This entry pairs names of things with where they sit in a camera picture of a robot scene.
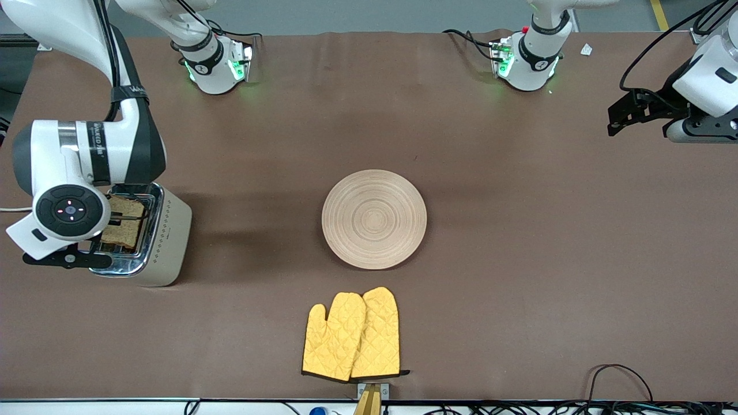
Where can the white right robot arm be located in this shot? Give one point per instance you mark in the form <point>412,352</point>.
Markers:
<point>86,150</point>

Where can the cream and chrome toaster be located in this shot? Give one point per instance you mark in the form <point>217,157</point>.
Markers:
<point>170,242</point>

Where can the small white paper scrap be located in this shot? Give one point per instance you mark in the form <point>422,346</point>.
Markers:
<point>586,49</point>

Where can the small metal bracket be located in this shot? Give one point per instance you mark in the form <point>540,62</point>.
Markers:
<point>385,392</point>

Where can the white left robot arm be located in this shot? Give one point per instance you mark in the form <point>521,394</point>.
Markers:
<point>533,63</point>

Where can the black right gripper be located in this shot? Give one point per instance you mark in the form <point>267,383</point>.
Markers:
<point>117,218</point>

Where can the round pale wooden plate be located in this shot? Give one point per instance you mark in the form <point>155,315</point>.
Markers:
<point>375,219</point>

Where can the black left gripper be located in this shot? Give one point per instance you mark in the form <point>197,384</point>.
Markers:
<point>659,107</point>

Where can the yellow quilted oven mitt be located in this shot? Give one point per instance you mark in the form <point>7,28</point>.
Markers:
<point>377,334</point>
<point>331,340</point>

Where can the brown bread slice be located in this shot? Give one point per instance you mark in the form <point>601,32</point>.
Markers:
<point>124,233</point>

